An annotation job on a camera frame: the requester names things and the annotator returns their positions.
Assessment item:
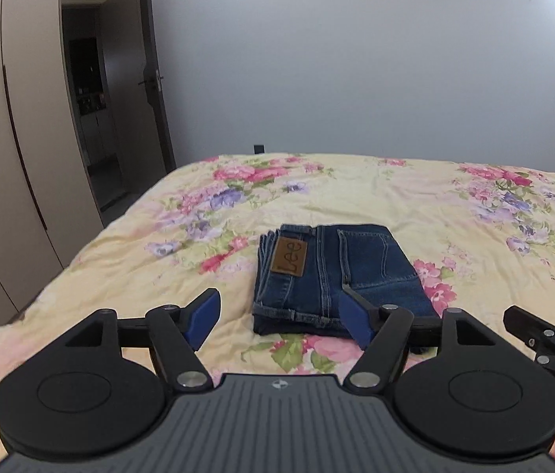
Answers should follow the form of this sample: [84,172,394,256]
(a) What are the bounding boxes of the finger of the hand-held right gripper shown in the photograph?
[502,305,555,356]

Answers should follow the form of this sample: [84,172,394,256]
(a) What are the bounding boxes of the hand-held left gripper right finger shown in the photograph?
[340,284,505,398]

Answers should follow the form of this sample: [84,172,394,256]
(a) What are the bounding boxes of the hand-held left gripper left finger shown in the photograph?
[61,288,222,395]

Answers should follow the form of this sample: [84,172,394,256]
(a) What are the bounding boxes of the blue denim pants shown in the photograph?
[252,223,442,341]

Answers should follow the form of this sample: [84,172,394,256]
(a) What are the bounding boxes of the floral yellow blanket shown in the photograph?
[0,152,555,454]

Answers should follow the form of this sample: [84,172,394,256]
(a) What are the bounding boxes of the hallway cabinet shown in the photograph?
[67,37,119,166]

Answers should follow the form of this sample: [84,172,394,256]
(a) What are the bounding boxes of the dark brown door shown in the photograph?
[99,0,178,199]

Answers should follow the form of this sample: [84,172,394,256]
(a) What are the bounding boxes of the beige wardrobe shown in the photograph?
[0,0,107,358]

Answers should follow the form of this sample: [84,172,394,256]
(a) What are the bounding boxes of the metal door handle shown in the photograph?
[140,70,165,92]

